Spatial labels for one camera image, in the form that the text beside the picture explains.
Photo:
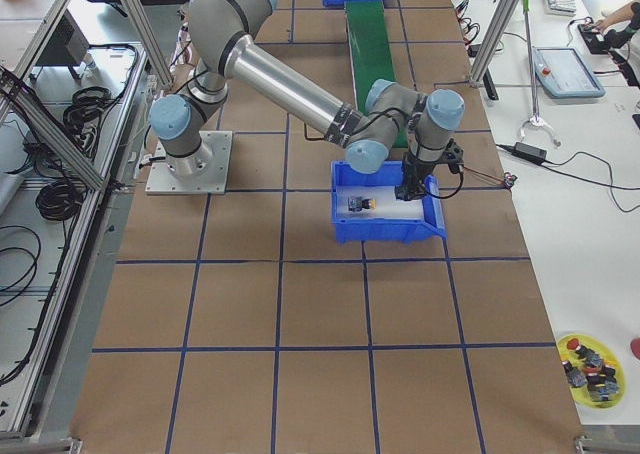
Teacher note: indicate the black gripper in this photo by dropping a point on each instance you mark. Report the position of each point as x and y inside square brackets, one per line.
[411, 170]

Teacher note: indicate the yellow push button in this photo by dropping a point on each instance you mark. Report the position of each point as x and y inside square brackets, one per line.
[359, 204]

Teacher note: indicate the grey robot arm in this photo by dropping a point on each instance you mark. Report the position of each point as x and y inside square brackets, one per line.
[223, 32]

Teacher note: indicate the yellow plate of buttons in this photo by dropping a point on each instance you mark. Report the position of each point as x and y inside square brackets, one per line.
[594, 374]

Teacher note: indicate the white foam pad right bin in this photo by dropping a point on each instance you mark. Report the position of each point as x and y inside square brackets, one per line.
[387, 205]

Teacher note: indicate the right blue plastic bin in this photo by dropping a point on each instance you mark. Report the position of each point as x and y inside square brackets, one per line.
[407, 231]

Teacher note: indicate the black power brick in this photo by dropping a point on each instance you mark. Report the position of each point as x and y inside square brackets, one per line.
[529, 153]

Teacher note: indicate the green conveyor belt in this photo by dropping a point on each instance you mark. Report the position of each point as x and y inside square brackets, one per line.
[369, 47]

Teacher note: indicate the teach pendant tablet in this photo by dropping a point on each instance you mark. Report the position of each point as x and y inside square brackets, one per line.
[564, 74]

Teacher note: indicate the green handled grabber stick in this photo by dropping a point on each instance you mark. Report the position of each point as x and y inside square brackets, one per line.
[535, 121]

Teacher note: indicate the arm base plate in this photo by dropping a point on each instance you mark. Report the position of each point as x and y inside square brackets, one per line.
[206, 171]

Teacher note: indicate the aluminium profile post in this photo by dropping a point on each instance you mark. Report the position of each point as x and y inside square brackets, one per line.
[494, 32]

